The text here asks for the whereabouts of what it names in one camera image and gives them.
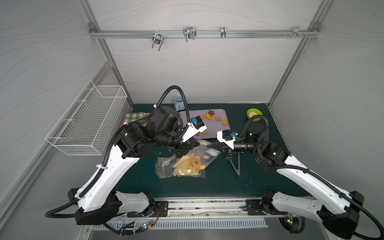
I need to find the lavender plastic tray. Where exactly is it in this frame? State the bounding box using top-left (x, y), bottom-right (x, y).
top-left (190, 109), bottom-right (231, 140)

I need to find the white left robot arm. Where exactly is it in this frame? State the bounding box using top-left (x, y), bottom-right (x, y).
top-left (45, 85), bottom-right (205, 225)

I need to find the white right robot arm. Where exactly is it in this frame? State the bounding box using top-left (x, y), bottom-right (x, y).
top-left (209, 115), bottom-right (384, 240)

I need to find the clear zip bag with duck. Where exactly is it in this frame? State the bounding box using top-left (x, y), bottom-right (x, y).
top-left (155, 155), bottom-right (206, 179)

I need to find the light blue ceramic mug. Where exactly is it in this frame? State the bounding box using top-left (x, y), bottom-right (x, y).
top-left (174, 95), bottom-right (185, 112)

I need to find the green plastic bowl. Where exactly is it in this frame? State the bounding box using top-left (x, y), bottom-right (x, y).
top-left (247, 108), bottom-right (263, 119)

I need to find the green checkered cloth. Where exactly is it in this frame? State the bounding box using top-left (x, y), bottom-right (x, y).
top-left (123, 112), bottom-right (147, 124)

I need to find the white vent strip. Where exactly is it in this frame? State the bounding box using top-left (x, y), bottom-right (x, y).
top-left (93, 218), bottom-right (269, 231)

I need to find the metal hook clamp left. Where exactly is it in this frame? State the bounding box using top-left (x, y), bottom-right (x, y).
top-left (152, 33), bottom-right (164, 51)

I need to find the metal hook clamp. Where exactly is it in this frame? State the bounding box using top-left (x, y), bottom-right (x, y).
top-left (183, 27), bottom-right (197, 42)
top-left (152, 33), bottom-right (164, 51)
top-left (282, 27), bottom-right (309, 39)

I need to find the metal hook clamp middle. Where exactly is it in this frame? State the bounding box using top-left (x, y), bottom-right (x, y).
top-left (183, 27), bottom-right (197, 42)

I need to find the metal hook small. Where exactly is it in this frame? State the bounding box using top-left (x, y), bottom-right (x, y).
top-left (221, 27), bottom-right (227, 39)

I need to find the metal hook clamp right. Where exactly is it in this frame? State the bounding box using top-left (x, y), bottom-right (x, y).
top-left (282, 27), bottom-right (309, 39)

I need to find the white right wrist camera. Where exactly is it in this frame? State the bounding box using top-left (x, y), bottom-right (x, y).
top-left (217, 130), bottom-right (238, 150)

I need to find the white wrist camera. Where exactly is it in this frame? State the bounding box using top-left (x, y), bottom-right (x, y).
top-left (217, 130), bottom-right (238, 150)
top-left (182, 116), bottom-right (207, 143)

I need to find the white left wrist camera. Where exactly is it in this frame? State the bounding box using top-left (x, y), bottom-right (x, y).
top-left (182, 116), bottom-right (207, 143)

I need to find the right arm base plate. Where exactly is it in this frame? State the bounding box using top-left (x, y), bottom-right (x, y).
top-left (243, 199), bottom-right (286, 216)

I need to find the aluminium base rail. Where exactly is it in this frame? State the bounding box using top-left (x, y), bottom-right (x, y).
top-left (83, 196), bottom-right (331, 219)

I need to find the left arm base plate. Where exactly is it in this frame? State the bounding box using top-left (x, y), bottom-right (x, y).
top-left (127, 201), bottom-right (169, 218)

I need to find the white wire basket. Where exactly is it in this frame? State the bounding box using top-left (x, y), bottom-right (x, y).
top-left (45, 80), bottom-right (127, 156)

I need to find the aluminium top rail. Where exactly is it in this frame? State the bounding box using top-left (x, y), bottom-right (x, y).
top-left (90, 29), bottom-right (321, 39)

